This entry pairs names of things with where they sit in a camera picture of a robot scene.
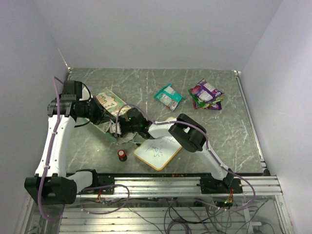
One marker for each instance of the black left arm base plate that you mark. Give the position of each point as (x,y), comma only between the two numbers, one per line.
(103,184)

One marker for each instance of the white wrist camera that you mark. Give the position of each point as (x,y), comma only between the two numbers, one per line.
(86,94)
(114,129)

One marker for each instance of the purple Fox's berries candy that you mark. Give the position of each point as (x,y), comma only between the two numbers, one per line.
(213,106)

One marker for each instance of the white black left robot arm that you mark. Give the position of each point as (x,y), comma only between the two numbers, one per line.
(50,185)

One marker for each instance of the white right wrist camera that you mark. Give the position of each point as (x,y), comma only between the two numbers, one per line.
(114,129)

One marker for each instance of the aluminium frame rail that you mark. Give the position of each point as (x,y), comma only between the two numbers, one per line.
(185,185)

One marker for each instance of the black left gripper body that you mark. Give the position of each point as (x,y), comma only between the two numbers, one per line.
(94,110)

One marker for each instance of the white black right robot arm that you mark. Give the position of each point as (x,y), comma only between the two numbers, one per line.
(187,132)

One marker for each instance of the small yellow-framed whiteboard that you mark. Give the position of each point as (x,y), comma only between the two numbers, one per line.
(161,148)

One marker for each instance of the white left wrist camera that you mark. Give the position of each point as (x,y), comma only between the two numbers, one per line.
(86,94)

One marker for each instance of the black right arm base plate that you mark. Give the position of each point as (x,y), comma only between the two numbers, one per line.
(209,185)

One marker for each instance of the teal snack packet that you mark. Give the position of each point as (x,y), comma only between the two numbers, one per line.
(169,97)

